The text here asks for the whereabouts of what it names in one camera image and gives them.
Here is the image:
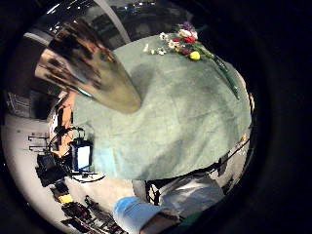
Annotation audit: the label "shiny patterned tapered vase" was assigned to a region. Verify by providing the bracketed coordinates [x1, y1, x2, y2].
[34, 19, 143, 115]

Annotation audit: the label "green tablecloth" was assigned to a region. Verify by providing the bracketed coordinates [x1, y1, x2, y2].
[71, 33, 253, 181]

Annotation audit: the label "green flower stems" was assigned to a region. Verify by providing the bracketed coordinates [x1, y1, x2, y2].
[194, 42, 242, 100]

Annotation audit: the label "lit screen on stand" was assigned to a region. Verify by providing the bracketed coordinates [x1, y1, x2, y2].
[69, 138, 95, 174]

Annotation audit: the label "red flower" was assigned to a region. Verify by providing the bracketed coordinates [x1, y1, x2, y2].
[182, 35, 197, 45]

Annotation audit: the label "the person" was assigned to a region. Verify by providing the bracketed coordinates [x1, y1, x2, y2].
[112, 174, 229, 234]

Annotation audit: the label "pink and white flower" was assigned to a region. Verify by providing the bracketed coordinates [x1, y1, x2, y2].
[177, 28, 199, 39]

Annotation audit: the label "wooden chair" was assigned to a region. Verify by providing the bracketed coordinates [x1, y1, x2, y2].
[48, 91, 77, 158]

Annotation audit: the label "purple flower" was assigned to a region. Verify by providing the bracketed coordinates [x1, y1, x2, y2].
[180, 20, 195, 32]

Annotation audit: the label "black gear on floor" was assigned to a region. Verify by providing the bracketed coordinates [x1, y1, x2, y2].
[60, 194, 129, 234]

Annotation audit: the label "yellow box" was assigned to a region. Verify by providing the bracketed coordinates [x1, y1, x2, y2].
[58, 193, 74, 205]

